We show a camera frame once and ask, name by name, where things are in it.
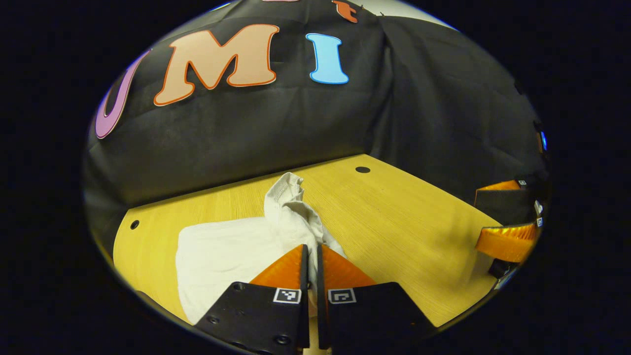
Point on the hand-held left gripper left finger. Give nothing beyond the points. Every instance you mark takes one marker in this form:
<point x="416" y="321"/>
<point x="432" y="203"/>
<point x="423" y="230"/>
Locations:
<point x="304" y="320"/>

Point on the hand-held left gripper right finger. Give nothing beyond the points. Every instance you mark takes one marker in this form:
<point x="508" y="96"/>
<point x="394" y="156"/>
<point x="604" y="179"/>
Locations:
<point x="322" y="320"/>

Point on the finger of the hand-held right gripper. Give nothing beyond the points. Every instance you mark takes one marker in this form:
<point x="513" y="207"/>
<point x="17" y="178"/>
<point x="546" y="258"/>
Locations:
<point x="503" y="204"/>
<point x="508" y="242"/>

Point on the white jeans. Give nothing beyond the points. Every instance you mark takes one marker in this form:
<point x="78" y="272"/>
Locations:
<point x="222" y="251"/>

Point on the black backdrop cloth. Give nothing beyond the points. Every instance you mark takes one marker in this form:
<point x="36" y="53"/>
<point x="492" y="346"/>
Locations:
<point x="296" y="128"/>

